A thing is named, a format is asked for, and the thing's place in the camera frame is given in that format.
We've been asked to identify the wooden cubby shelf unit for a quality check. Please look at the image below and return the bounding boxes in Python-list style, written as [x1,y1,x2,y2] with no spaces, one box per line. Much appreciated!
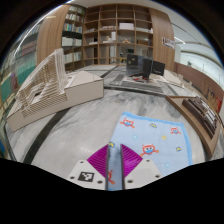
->
[81,3,155,66]

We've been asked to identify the small white architectural model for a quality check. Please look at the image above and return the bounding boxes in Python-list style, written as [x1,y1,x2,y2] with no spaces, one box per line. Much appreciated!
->
[163,69,185,88]

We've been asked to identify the white architectural model, beige base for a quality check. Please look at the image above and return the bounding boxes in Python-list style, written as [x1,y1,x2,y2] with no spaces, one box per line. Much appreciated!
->
[6,47,105,133]

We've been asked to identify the light blue cartoon-print towel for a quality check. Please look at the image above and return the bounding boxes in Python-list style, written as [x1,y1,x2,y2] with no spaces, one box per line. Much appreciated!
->
[105,111,194,192]

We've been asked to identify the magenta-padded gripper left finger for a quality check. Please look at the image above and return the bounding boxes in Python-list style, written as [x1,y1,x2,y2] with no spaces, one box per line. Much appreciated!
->
[66,143,111,191]

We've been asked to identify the dark brown architectural model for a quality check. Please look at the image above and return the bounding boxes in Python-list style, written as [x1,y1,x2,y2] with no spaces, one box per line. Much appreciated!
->
[181,96,220,140]

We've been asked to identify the wall poster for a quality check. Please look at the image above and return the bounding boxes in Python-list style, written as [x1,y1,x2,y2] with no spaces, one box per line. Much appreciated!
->
[161,36,176,50]

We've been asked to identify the dark bookshelf with books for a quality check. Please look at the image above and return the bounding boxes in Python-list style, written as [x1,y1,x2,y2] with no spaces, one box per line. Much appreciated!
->
[61,4,86,71]

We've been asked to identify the grey model base board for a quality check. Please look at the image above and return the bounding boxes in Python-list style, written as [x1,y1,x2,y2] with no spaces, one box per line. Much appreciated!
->
[103,72,165,96]

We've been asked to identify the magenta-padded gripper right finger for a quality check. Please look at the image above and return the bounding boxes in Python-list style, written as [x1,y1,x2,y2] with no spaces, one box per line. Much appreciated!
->
[120,143,163,191]

